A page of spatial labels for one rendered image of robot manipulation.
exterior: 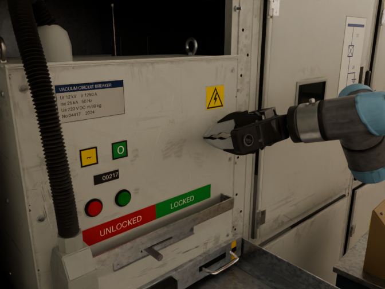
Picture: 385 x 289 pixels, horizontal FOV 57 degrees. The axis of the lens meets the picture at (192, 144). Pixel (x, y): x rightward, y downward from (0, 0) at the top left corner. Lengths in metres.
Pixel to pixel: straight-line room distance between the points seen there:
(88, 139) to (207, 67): 0.30
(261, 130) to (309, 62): 0.53
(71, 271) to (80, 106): 0.25
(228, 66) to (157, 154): 0.26
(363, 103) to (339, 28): 0.67
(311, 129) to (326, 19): 0.61
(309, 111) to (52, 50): 0.44
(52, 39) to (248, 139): 0.36
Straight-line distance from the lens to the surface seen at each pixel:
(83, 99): 0.60
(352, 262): 1.28
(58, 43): 0.62
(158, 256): 0.73
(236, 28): 0.90
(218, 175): 0.84
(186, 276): 0.88
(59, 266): 0.58
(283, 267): 0.94
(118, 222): 0.70
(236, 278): 0.96
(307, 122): 0.65
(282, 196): 1.17
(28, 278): 0.74
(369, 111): 0.63
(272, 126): 0.67
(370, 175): 0.74
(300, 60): 1.10
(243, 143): 0.63
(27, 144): 0.58
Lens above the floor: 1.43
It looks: 17 degrees down
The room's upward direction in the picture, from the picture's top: straight up
